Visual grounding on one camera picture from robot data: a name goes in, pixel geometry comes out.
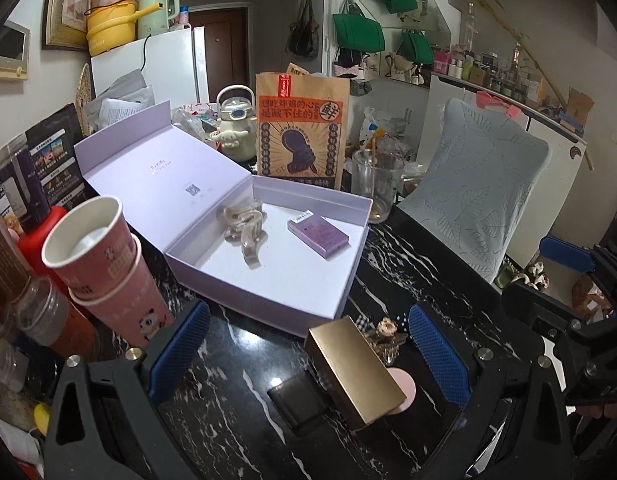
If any crumpled clear plastic bag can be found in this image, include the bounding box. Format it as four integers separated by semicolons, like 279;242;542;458
173;107;209;141

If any wooden stirrer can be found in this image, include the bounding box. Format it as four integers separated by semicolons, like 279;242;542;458
369;134;380;196

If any pink round compact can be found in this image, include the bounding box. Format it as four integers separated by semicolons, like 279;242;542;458
387;367;417;416

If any green tote bag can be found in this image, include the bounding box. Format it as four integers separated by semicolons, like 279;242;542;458
395;30;434;65
333;12;385;53

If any white blue plastic bag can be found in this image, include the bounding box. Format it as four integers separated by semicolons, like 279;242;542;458
361;107;414;146

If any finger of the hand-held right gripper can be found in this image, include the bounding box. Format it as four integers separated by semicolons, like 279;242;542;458
539;236;617;286
502;282;596;356

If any cream cartoon kettle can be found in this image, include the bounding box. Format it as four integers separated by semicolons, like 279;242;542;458
211;85;256;162

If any clear plastic jar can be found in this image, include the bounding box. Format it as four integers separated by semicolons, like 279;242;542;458
13;275;72;346

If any black printed package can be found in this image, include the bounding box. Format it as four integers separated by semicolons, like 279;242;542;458
23;104;96;211

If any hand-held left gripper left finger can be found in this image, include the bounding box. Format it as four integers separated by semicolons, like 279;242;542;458
44;300;212;480

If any gold box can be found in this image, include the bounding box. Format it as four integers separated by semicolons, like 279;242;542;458
304;316;408;432

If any white refrigerator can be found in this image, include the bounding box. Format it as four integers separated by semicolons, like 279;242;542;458
91;26;209;111

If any green electric kettle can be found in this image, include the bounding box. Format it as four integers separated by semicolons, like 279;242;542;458
137;0;180;40

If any pink cloth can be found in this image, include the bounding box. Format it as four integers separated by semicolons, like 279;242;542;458
475;91;519;120

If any bamboo pole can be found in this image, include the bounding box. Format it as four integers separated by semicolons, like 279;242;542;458
455;0;596;171

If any yellow pot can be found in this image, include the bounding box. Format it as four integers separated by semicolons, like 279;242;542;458
86;1;139;57

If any decorative bear hair clip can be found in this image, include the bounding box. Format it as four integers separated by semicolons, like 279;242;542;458
358;316;411;366

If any lilac gift box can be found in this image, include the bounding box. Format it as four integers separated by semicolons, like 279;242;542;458
74;100;374;323

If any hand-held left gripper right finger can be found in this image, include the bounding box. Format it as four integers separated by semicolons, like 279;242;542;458
407;302;574;480

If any intercom wall panel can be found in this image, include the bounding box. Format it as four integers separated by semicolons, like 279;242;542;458
0;20;32;81

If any round woven mat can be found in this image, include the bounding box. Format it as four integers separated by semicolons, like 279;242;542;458
77;62;94;111

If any pink panda paper cup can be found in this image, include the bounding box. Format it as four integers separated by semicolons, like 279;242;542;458
68;234;176;348

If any row of cosmetic bottles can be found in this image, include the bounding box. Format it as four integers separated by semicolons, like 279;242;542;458
433;42;544;103

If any printed brown paper bag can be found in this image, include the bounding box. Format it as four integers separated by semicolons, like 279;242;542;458
255;62;350;192

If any dark hanging handbag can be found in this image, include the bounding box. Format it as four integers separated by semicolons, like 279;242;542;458
286;0;319;58

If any grey leaf-pattern chair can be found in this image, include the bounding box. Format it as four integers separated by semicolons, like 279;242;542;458
395;97;551;288

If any red bottle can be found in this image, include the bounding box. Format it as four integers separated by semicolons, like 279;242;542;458
17;205;64;281

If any grey plastic mailer bag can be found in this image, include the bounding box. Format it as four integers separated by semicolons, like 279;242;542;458
86;71;154;133

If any dark purple carton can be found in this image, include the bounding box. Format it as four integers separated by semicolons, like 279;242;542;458
0;132;52;226

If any translucent hair claw clip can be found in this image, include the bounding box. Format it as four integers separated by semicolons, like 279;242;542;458
217;199;268;271

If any brown door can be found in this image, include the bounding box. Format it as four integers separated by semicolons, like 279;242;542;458
188;7;249;106

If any glass beaker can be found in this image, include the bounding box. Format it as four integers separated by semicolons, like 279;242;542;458
351;149;405;224

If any brown cardboard carton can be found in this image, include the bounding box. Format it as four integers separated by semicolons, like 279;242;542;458
558;87;595;133

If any small purple box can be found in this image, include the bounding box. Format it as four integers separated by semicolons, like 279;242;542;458
287;211;350;261

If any framed picture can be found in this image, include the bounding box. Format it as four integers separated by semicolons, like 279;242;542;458
42;0;96;51

